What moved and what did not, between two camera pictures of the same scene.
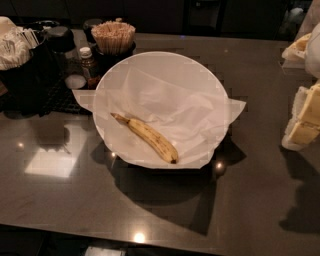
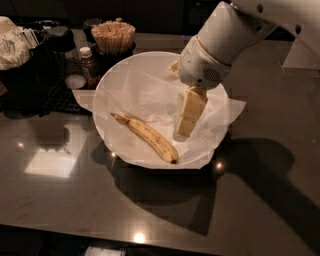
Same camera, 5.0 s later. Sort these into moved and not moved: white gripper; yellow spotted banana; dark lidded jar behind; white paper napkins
Moved: white gripper
Not moved: white paper napkins; yellow spotted banana; dark lidded jar behind
